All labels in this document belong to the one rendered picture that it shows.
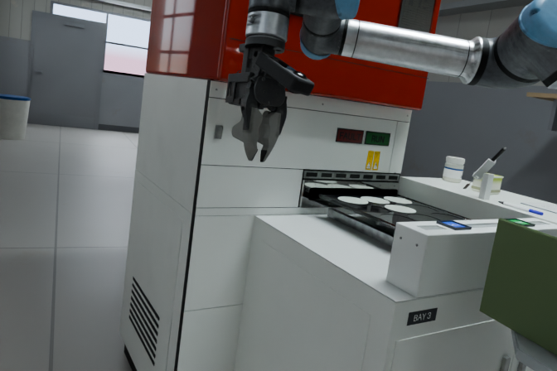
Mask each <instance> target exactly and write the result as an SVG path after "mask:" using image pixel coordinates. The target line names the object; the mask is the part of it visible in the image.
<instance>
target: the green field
mask: <svg viewBox="0 0 557 371"><path fill-rule="evenodd" d="M389 139H390V135H389V134H383V133H375V132H368V133H367V136H366V143H370V144H380V145H388V144H389Z"/></svg>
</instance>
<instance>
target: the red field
mask: <svg viewBox="0 0 557 371"><path fill-rule="evenodd" d="M362 135H363V132H360V131H352V130H344V129H339V130H338V135H337V141H343V142H361V140H362Z"/></svg>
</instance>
